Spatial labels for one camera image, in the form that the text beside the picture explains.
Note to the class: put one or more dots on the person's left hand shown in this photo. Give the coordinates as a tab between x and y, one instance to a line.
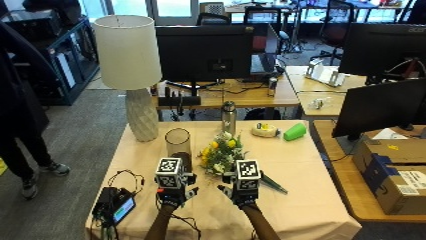
170	195

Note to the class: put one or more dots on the person's right hand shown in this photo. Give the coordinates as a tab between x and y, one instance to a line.
246	197

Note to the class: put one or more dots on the white marker cube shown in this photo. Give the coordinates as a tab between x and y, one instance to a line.
247	174
167	171

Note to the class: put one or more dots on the yellow and white flower bouquet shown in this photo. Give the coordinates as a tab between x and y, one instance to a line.
219	155

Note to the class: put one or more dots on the clear glass vase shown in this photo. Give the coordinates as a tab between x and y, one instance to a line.
178	146

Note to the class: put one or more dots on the beige tablecloth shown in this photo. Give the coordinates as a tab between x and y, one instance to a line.
300	186

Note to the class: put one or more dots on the black device with screen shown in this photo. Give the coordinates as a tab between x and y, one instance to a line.
115	206

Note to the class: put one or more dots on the steel water bottle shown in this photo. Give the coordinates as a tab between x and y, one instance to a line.
229	118

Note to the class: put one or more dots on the green plastic object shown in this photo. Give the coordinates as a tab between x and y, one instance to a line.
294	132

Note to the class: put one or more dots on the wooden desk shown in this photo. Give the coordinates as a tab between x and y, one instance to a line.
253	96
340	186
319	100

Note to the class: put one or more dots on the drink can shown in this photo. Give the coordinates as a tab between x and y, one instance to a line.
271	87

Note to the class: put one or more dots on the brown cardboard box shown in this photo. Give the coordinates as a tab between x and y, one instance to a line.
394	176

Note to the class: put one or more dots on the black computer monitor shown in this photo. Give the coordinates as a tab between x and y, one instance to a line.
203	53
380	50
380	106

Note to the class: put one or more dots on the white metal stand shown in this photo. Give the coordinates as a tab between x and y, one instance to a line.
326	73

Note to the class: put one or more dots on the open laptop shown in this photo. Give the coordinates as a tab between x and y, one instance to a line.
263	50

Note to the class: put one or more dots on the white table lamp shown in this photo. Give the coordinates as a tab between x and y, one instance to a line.
127	53

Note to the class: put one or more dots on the dark storage cabinet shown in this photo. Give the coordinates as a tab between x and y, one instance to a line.
66	63

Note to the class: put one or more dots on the black office chair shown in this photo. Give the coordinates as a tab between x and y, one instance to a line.
213	18
336	30

